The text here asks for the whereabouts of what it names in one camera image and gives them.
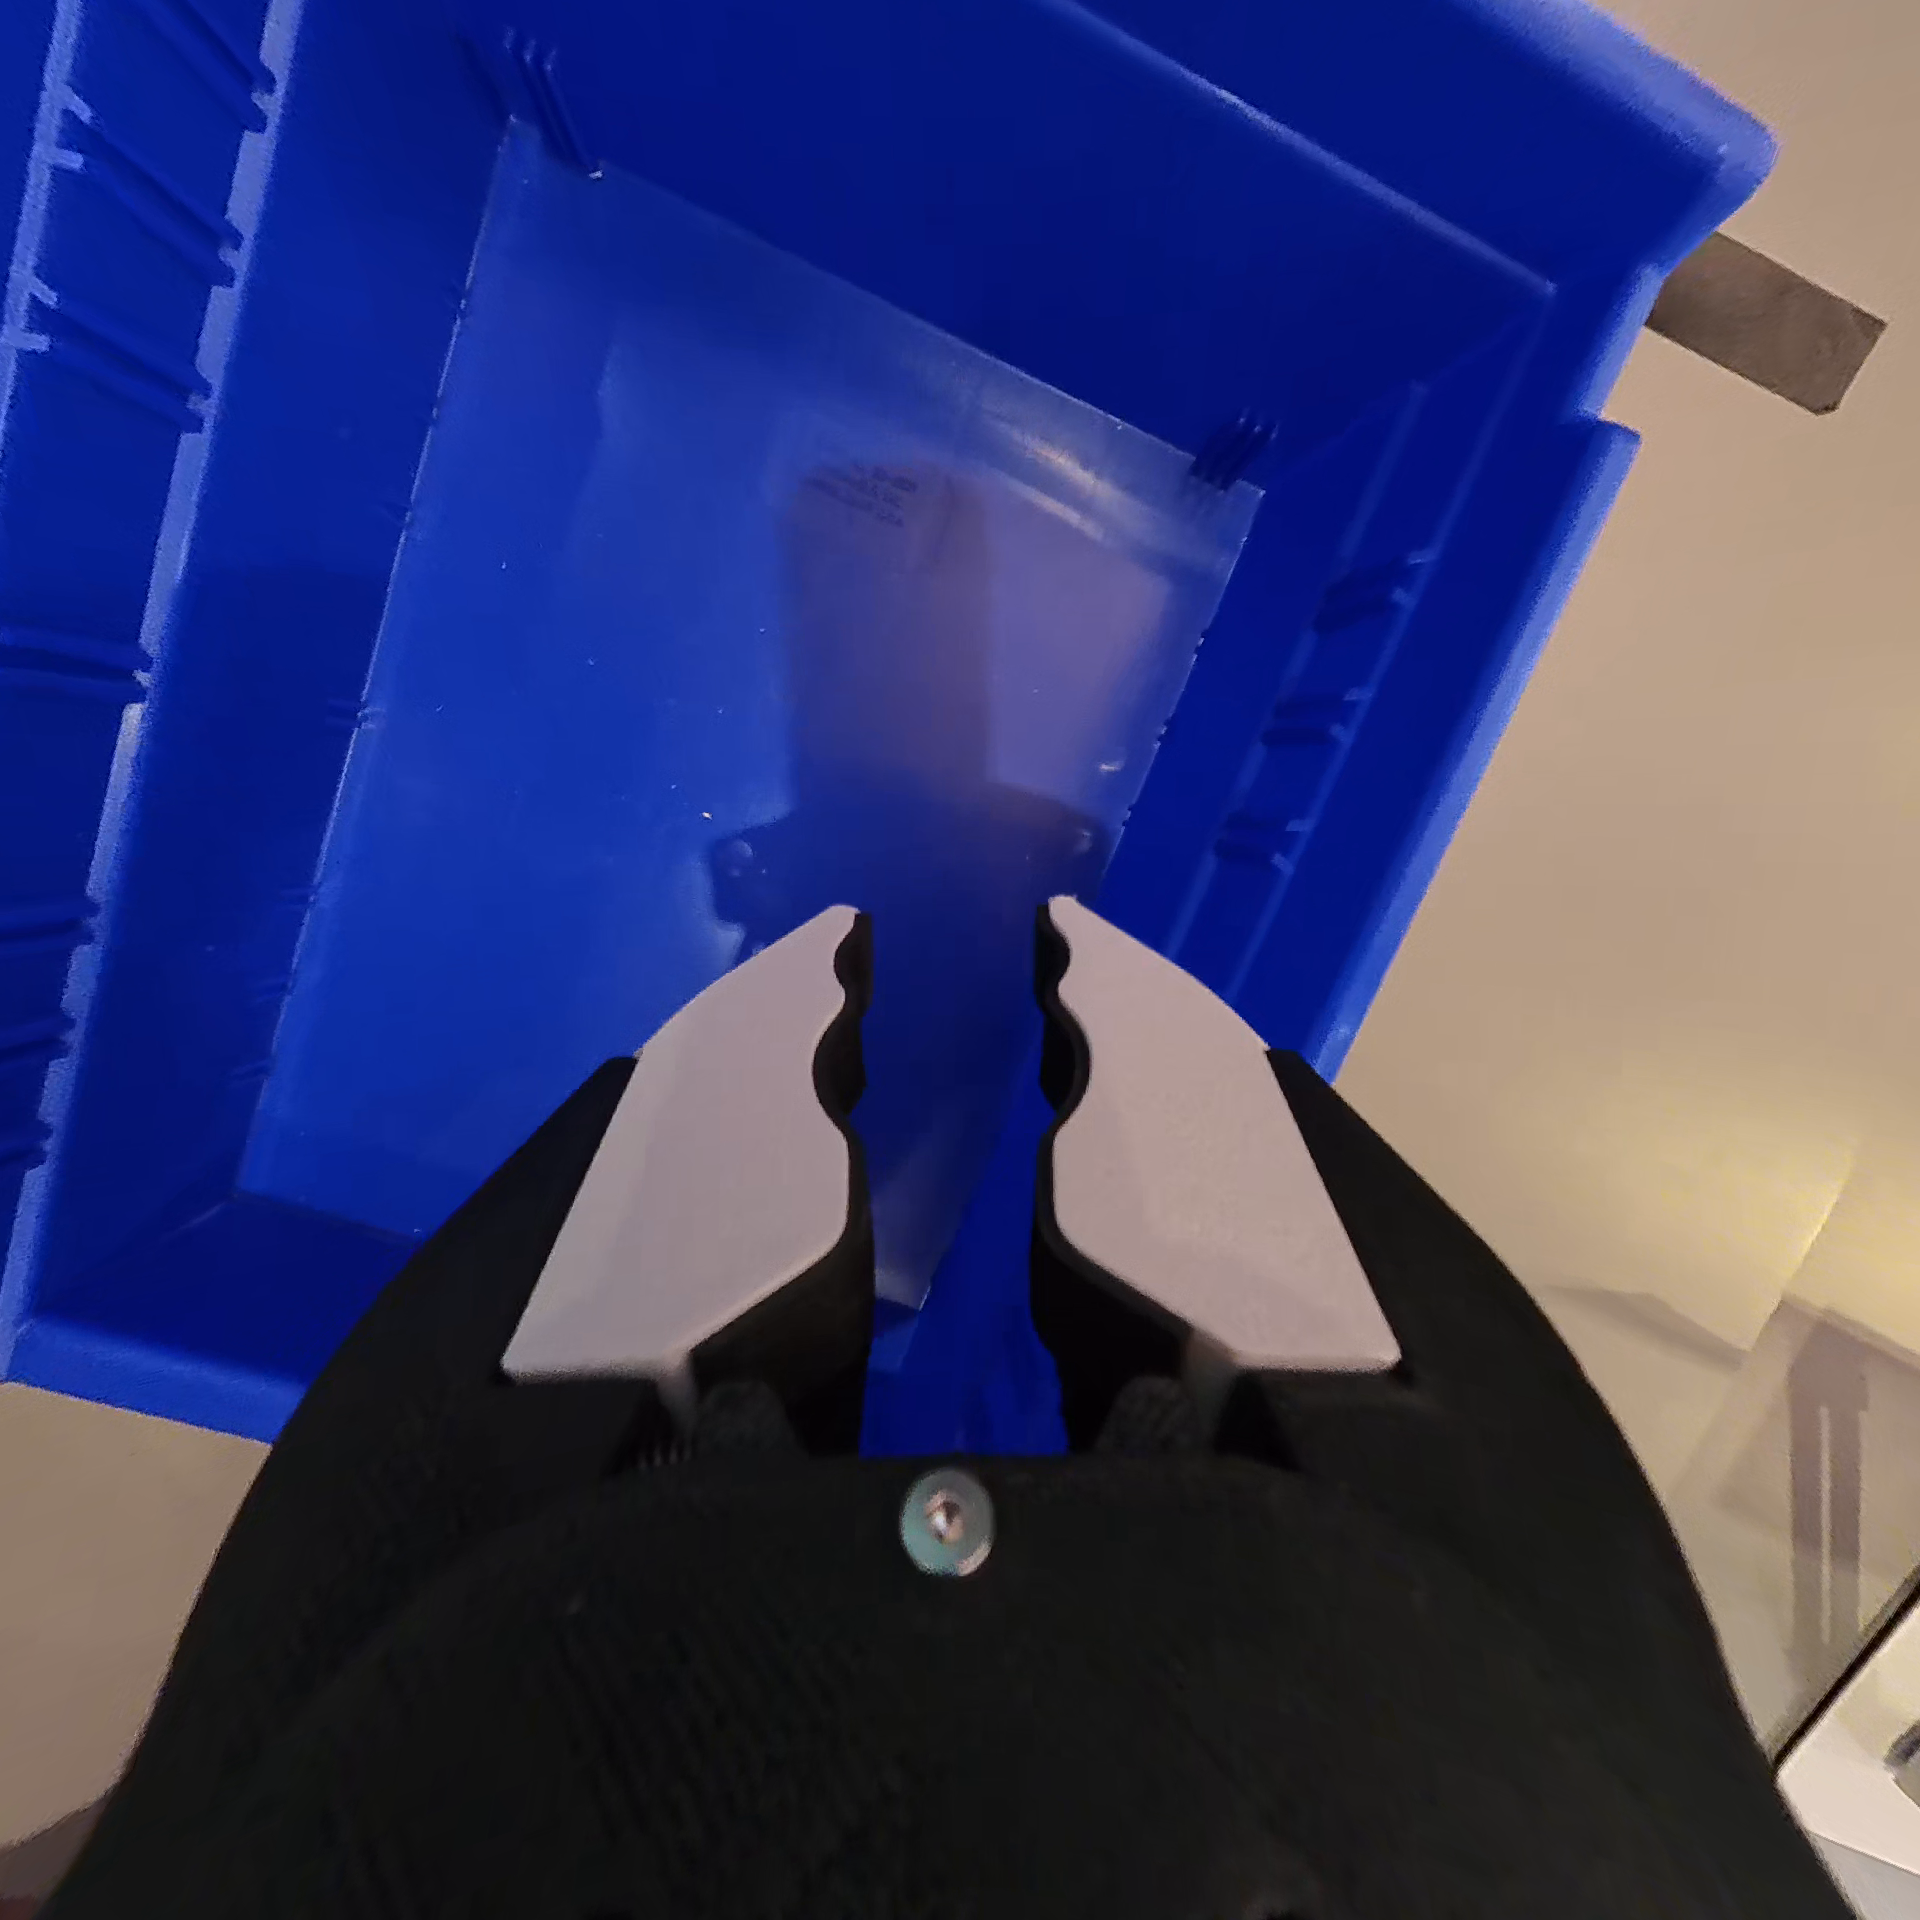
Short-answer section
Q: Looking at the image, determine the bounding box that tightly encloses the tilted board on white stand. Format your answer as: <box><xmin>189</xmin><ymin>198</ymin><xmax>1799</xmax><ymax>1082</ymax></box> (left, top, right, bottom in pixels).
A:
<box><xmin>1724</xmin><ymin>1291</ymin><xmax>1920</xmax><ymax>1907</ymax></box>

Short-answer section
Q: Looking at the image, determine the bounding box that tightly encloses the blue plastic bin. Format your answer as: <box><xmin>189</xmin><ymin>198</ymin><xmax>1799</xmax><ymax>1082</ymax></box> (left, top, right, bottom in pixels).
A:
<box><xmin>0</xmin><ymin>0</ymin><xmax>1780</xmax><ymax>1461</ymax></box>

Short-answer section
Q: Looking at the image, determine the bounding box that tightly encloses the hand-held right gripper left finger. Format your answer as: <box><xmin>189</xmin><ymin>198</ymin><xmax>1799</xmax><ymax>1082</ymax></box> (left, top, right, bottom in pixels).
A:
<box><xmin>500</xmin><ymin>903</ymin><xmax>876</xmax><ymax>1451</ymax></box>

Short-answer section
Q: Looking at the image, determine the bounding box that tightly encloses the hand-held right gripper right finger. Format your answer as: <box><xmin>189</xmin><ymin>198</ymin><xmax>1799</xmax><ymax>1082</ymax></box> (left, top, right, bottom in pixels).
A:
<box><xmin>1030</xmin><ymin>895</ymin><xmax>1403</xmax><ymax>1463</ymax></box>

